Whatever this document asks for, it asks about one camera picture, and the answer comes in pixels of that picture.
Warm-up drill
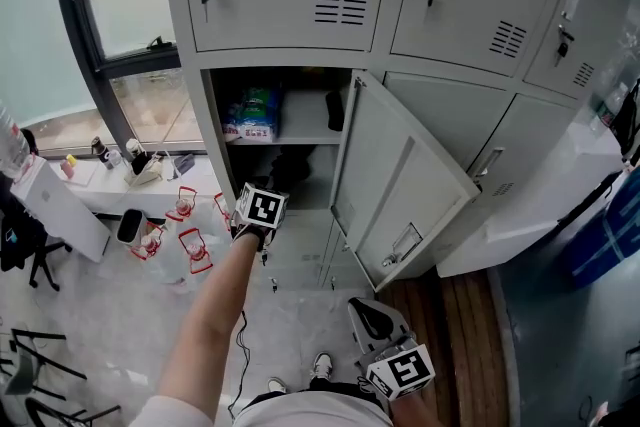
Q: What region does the white low cabinet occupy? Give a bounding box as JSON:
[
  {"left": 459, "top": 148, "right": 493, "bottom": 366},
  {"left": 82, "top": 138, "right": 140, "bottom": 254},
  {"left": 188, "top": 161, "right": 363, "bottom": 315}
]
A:
[{"left": 437, "top": 119, "right": 626, "bottom": 279}]

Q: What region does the person's right forearm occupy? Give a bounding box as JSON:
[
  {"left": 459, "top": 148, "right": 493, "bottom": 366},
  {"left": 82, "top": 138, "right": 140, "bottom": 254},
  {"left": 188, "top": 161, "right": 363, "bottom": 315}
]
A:
[{"left": 389, "top": 387, "right": 442, "bottom": 427}]

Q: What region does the dark grey flat pouch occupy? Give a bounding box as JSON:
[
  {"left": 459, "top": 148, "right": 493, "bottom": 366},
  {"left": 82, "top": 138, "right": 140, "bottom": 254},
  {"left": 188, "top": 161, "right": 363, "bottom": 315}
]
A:
[{"left": 172, "top": 153, "right": 197, "bottom": 179}]

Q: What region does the black framed window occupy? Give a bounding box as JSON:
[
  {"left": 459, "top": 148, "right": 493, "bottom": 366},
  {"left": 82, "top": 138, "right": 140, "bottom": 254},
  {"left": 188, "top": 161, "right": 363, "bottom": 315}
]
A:
[{"left": 0, "top": 0, "right": 206, "bottom": 154}]

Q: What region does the dark thermos bottle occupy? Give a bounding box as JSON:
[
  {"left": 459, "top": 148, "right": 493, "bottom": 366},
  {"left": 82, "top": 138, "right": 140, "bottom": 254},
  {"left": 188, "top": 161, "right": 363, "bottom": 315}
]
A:
[{"left": 90, "top": 136, "right": 115, "bottom": 171}]

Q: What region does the person's white shirt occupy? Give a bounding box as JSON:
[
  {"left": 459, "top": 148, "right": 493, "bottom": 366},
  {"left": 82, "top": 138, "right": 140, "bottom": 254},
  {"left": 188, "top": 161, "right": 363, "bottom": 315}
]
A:
[{"left": 127, "top": 389, "right": 391, "bottom": 427}]

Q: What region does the brown wooden floor platform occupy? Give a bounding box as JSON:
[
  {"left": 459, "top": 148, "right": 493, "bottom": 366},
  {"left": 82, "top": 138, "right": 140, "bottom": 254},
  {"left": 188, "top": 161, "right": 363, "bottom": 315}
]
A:
[{"left": 374, "top": 267, "right": 506, "bottom": 427}]

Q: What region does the black office chair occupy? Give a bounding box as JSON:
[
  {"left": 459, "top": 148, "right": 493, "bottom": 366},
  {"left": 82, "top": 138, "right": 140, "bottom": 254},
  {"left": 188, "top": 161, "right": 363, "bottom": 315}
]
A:
[{"left": 0, "top": 194, "right": 74, "bottom": 292}]

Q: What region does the black bag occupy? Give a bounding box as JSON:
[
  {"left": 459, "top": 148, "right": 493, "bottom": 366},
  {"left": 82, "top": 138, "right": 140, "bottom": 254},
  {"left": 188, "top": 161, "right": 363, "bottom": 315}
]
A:
[{"left": 609, "top": 79, "right": 640, "bottom": 167}]

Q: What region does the beige folding chair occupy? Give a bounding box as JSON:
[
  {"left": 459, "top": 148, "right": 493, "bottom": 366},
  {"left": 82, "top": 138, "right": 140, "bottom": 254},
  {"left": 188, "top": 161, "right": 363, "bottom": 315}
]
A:
[{"left": 0, "top": 327, "right": 89, "bottom": 397}]

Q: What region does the white water dispenser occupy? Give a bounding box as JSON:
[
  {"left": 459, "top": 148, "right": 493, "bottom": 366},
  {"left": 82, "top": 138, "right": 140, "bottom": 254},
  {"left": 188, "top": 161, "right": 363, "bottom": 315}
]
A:
[{"left": 9, "top": 157, "right": 112, "bottom": 264}]

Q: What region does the thin black cable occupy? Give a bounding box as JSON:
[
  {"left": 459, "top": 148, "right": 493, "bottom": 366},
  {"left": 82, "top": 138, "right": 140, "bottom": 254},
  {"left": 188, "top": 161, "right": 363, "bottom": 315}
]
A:
[{"left": 227, "top": 310, "right": 252, "bottom": 419}]

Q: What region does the clear dispenser water bottle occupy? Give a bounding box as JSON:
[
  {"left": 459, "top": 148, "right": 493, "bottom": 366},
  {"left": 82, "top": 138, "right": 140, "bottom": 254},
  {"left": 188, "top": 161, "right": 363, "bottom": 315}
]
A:
[{"left": 0, "top": 102, "right": 34, "bottom": 184}]

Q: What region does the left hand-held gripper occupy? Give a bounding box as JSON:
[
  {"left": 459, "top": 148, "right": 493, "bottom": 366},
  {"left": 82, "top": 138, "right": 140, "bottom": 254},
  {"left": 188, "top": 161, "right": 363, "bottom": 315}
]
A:
[{"left": 230, "top": 181, "right": 290, "bottom": 252}]

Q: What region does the blue taped box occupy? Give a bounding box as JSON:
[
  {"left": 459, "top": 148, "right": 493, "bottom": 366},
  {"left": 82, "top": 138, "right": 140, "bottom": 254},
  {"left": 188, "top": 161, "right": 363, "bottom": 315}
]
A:
[{"left": 569, "top": 169, "right": 640, "bottom": 289}]

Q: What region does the person's left forearm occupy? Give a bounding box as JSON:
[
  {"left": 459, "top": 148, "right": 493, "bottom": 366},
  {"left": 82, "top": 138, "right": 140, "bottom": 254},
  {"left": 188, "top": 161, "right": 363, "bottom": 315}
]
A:
[{"left": 157, "top": 234, "right": 261, "bottom": 406}]

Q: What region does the person's right white shoe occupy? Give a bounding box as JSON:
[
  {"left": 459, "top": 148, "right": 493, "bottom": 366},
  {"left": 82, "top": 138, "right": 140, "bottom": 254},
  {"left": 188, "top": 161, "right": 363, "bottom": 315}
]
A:
[{"left": 312, "top": 352, "right": 335, "bottom": 382}]

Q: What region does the blue and white packet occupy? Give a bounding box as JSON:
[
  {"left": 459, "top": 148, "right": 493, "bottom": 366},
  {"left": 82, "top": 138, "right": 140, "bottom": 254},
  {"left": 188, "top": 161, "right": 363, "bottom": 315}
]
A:
[{"left": 222, "top": 87, "right": 281, "bottom": 144}]

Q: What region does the small white trash bin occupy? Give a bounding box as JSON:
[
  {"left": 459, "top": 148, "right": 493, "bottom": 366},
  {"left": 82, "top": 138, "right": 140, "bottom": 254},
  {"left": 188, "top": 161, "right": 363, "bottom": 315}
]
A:
[{"left": 115, "top": 208, "right": 147, "bottom": 246}]

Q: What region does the black chair with patterned cushion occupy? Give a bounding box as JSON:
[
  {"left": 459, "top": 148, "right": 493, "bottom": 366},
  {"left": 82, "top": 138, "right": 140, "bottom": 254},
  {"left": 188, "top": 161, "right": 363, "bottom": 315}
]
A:
[{"left": 24, "top": 394, "right": 122, "bottom": 427}]

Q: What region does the black small case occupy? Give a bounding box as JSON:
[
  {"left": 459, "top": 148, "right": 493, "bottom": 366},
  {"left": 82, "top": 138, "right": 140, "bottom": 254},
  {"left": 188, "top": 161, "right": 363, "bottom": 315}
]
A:
[{"left": 324, "top": 90, "right": 346, "bottom": 133}]

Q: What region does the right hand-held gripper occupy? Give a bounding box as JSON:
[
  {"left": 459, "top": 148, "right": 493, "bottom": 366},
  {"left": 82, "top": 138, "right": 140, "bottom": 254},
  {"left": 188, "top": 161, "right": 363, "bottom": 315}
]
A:
[{"left": 348, "top": 297, "right": 436, "bottom": 402}]

